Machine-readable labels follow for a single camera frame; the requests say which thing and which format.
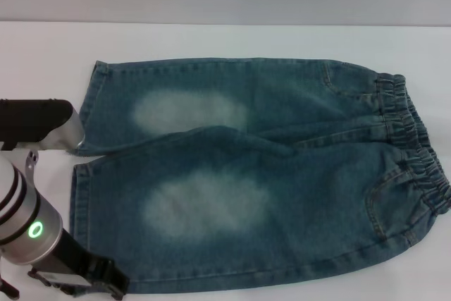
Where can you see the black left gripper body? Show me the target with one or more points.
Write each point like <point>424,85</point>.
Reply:
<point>72,262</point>

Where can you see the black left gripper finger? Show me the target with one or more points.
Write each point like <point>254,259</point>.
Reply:
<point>109,278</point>

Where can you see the blue denim shorts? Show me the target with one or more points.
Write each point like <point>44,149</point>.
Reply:
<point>282,191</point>

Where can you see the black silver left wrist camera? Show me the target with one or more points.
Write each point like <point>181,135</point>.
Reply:
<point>31,117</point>

